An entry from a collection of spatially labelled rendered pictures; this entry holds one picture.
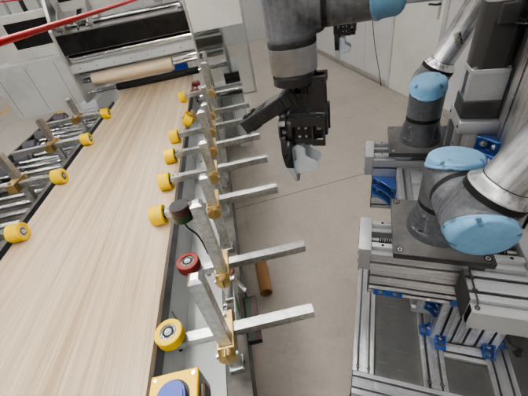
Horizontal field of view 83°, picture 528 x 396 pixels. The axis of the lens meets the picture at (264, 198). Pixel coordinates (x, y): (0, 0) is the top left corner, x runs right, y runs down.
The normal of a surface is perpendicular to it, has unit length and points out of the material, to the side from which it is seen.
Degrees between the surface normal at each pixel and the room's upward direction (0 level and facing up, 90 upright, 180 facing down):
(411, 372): 0
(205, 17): 90
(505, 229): 97
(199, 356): 0
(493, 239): 97
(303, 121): 90
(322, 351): 0
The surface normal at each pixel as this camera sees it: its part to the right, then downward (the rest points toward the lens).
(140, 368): -0.16, -0.78
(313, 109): -0.29, 0.63
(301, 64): 0.21, 0.58
